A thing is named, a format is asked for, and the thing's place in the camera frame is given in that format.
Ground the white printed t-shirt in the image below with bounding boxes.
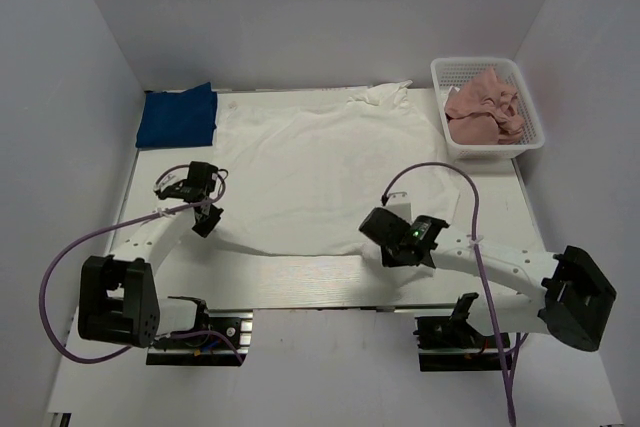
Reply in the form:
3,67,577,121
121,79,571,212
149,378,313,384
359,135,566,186
207,82,460,260

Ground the pink t-shirt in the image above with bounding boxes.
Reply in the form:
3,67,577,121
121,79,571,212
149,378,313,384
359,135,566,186
444,67,525,145

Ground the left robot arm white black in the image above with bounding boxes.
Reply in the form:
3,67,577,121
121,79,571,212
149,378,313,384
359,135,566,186
78,161,226,348

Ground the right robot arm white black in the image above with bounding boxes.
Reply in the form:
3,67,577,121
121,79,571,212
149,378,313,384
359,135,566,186
359,207,617,352

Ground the folded blue t-shirt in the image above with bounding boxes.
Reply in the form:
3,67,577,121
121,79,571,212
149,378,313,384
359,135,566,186
135,82,218,149

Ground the white plastic mesh basket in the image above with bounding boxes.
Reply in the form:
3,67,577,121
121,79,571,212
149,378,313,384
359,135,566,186
430,57,545,160

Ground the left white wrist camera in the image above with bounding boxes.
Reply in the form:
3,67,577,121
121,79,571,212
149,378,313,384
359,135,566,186
153,175,175,197

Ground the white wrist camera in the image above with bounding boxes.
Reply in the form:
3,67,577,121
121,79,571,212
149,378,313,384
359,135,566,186
385,191,412,222
153,175,175,197

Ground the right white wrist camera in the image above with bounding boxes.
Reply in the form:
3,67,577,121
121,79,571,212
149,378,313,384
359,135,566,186
385,191,412,222

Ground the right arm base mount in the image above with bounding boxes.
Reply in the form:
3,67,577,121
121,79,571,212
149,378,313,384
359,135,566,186
413,316,501,373

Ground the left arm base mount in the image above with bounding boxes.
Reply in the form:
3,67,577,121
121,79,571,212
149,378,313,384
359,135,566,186
146,310,253,367

